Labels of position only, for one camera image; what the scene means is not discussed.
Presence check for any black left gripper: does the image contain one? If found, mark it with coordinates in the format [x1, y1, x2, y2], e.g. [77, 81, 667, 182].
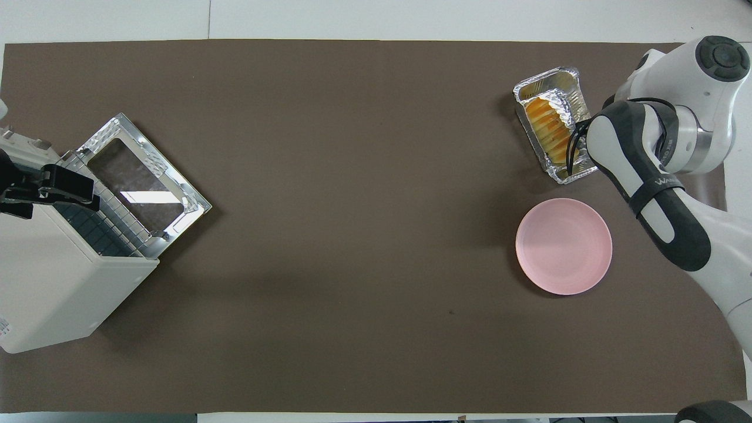
[0, 148, 100, 220]

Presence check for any aluminium foil tray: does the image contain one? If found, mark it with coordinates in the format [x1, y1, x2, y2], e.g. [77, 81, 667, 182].
[513, 66, 599, 185]

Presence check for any sliced golden bread loaf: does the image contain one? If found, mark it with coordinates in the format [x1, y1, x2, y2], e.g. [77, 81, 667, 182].
[525, 97, 582, 167]

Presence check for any white toaster oven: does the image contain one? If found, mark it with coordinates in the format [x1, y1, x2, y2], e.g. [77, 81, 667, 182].
[0, 125, 160, 354]

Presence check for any brown table mat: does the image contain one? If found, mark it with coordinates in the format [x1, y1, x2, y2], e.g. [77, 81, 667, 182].
[0, 39, 749, 414]

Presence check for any pink round plate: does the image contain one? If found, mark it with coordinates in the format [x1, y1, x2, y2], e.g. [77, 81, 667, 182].
[516, 198, 613, 296]

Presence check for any oven wire rack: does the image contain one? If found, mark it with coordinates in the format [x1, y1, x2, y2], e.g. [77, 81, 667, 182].
[59, 152, 149, 259]

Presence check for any glass oven door metal frame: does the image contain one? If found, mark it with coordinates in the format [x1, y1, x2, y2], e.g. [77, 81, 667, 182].
[75, 113, 213, 256]

